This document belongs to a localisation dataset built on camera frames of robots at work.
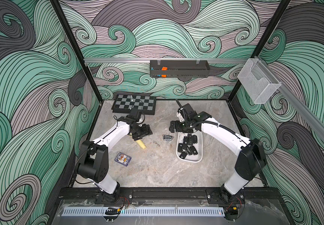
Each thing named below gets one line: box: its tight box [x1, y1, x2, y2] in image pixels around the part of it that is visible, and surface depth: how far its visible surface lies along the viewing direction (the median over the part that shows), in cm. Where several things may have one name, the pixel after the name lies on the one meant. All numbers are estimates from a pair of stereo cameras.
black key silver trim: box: [187, 133, 193, 146], surface depth 94 cm
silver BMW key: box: [162, 134, 174, 141], surface depth 97 cm
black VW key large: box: [183, 136, 189, 145], surface depth 96 cm
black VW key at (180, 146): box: [177, 142, 185, 153], surface depth 92 cm
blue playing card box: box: [114, 151, 133, 167], surface depth 87 cm
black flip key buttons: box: [186, 145, 193, 156], surface depth 90 cm
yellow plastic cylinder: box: [135, 139, 147, 150], surface depth 94 cm
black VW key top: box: [178, 151, 188, 160], surface depth 89 cm
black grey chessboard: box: [111, 94, 157, 115], surface depth 116 cm
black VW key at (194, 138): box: [191, 134, 198, 144], surface depth 97 cm
